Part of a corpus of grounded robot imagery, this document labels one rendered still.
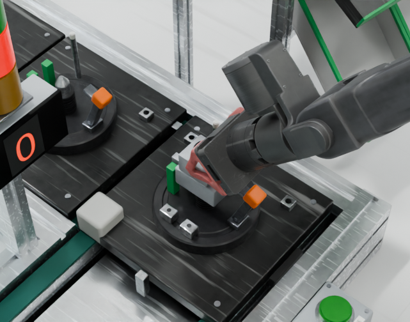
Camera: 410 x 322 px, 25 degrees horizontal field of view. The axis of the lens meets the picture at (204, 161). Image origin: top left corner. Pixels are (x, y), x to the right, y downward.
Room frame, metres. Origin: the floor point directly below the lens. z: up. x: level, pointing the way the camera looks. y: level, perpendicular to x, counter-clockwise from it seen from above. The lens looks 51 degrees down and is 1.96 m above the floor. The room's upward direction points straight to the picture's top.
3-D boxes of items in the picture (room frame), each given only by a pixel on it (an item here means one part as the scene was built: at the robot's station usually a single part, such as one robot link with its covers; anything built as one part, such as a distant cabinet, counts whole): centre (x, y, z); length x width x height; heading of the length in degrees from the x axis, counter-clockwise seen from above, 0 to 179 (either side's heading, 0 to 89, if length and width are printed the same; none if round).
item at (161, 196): (0.72, 0.00, 0.98); 0.14 x 0.14 x 0.02
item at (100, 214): (0.71, 0.14, 0.97); 0.05 x 0.05 x 0.04; 50
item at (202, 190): (0.73, 0.01, 1.06); 0.08 x 0.04 x 0.07; 50
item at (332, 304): (0.57, -0.16, 0.96); 0.04 x 0.04 x 0.02
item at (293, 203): (0.73, -0.11, 0.97); 0.02 x 0.02 x 0.01; 50
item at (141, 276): (0.62, 0.08, 0.95); 0.01 x 0.01 x 0.04; 50
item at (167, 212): (0.69, 0.05, 1.00); 0.02 x 0.01 x 0.02; 50
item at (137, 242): (0.72, 0.00, 0.96); 0.24 x 0.24 x 0.02; 50
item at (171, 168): (0.74, 0.04, 1.01); 0.01 x 0.01 x 0.05; 50
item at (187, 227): (0.67, 0.02, 1.00); 0.02 x 0.01 x 0.02; 50
